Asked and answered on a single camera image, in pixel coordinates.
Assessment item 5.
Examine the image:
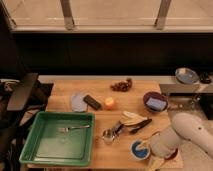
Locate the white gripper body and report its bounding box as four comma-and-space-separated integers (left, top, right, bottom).
146, 130, 178, 171

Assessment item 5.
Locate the light blue cup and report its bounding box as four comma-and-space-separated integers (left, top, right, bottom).
131, 141, 149, 159

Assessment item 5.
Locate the white cup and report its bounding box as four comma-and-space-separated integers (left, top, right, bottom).
130, 140, 150, 161

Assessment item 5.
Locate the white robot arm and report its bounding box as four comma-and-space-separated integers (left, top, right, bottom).
146, 112, 213, 171

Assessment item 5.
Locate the green plastic tray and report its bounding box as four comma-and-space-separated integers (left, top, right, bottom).
19, 112, 95, 167

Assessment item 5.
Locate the red bowl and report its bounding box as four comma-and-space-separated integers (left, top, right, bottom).
150, 132, 178, 160

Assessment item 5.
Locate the blue sponge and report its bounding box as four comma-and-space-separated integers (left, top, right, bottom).
146, 97, 167, 111

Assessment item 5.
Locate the dark purple bowl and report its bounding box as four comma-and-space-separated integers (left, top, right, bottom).
143, 91, 168, 113

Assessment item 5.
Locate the cream banana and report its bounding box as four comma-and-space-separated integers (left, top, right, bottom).
121, 111, 147, 126

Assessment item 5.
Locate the metal ice cream scoop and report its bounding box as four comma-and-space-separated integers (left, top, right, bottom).
102, 121, 124, 144

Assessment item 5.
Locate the orange fruit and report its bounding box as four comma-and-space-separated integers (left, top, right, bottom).
104, 97, 116, 110

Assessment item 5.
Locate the bunch of brown grapes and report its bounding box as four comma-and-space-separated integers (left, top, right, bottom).
110, 78, 133, 92

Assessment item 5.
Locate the grey plate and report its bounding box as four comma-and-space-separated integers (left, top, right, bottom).
175, 68, 199, 84

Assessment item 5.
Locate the black rectangular block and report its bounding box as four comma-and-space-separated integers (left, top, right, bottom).
83, 95, 102, 110

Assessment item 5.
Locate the silver fork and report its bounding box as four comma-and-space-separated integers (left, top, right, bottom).
58, 125, 90, 133

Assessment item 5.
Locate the black chair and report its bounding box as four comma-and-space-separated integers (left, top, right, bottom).
0, 73, 50, 171

